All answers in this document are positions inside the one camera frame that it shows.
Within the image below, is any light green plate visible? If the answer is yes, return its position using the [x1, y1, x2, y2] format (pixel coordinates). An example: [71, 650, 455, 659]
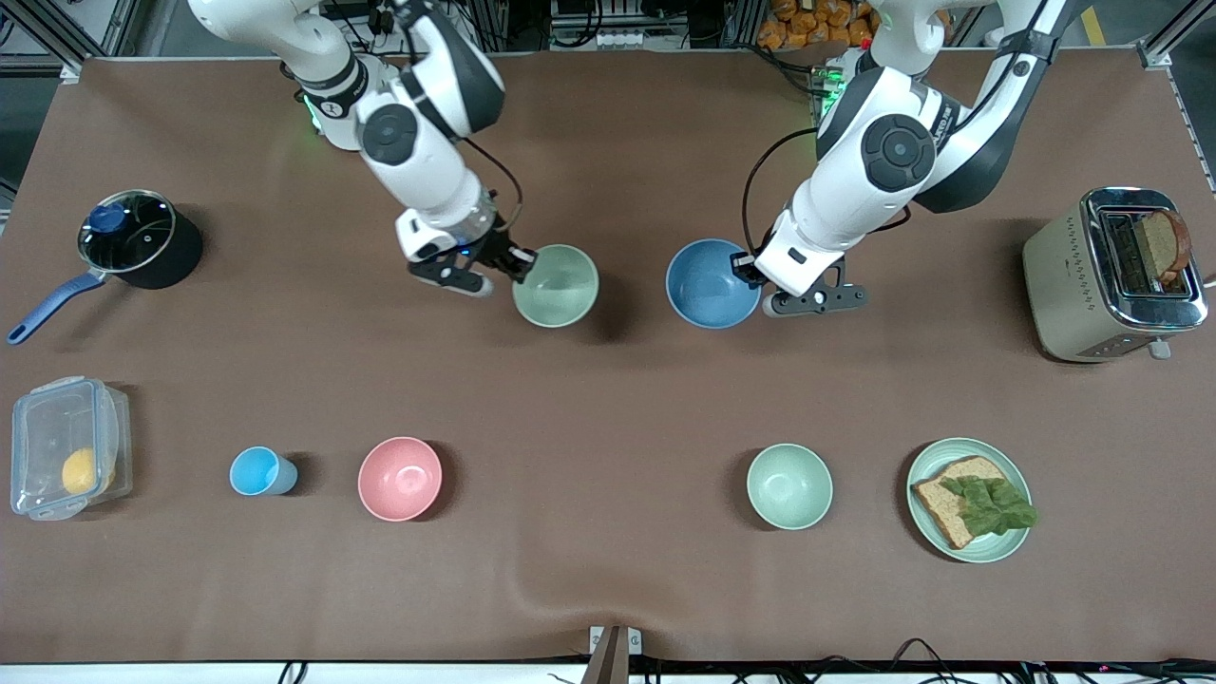
[905, 437, 1034, 564]

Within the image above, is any bag of orange snacks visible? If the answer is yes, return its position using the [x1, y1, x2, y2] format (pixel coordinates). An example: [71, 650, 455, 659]
[757, 0, 880, 50]

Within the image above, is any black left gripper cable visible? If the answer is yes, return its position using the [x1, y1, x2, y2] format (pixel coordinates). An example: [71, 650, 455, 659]
[741, 128, 820, 257]

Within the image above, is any beige chrome toaster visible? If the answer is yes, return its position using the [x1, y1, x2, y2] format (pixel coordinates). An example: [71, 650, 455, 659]
[1022, 186, 1209, 364]

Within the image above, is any blue cup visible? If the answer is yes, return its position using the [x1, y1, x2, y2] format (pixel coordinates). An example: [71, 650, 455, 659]
[229, 446, 298, 497]

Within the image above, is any black pot blue handle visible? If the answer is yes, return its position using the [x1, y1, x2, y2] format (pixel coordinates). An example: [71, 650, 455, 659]
[8, 190, 203, 346]

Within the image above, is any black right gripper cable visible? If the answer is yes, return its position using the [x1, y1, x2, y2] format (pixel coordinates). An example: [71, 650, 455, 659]
[462, 136, 524, 238]

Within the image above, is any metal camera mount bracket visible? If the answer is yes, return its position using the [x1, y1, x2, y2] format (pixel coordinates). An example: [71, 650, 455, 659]
[589, 625, 643, 684]

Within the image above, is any aluminium frame profile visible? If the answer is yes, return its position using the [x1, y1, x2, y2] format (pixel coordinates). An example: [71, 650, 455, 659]
[1135, 0, 1216, 72]
[19, 0, 143, 82]

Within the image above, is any white power strip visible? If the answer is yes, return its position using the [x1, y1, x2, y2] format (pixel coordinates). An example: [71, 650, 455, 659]
[549, 27, 687, 50]

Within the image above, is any green lettuce leaf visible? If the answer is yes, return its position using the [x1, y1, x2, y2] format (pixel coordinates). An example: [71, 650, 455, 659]
[953, 474, 1039, 538]

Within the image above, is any toast slice in toaster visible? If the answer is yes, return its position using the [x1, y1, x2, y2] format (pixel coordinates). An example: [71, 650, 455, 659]
[1138, 209, 1192, 286]

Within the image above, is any yellow lemon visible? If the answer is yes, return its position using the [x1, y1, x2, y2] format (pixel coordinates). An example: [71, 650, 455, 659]
[62, 447, 117, 496]

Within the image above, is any clear plastic lidded container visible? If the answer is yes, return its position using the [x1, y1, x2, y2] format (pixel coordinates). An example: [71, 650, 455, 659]
[9, 376, 134, 522]

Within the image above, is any light green bowl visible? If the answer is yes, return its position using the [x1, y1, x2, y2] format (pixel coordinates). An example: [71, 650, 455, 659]
[512, 244, 600, 330]
[746, 443, 834, 531]

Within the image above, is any blue bowl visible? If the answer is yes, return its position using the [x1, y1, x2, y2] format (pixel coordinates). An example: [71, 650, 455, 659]
[665, 238, 763, 330]

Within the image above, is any pink bowl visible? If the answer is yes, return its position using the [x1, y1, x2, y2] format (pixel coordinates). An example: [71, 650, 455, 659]
[357, 436, 444, 523]

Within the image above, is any brown table cover mat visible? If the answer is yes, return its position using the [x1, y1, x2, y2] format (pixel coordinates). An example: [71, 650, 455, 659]
[0, 52, 1216, 663]

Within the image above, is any brown bread slice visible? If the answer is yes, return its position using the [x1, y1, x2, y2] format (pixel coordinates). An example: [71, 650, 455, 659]
[911, 455, 1008, 551]

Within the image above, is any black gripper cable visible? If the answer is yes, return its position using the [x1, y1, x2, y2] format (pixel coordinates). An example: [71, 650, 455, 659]
[462, 136, 524, 238]
[741, 128, 820, 257]

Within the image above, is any glass lid blue knob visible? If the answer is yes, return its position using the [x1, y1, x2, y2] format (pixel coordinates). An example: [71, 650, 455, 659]
[78, 190, 178, 275]

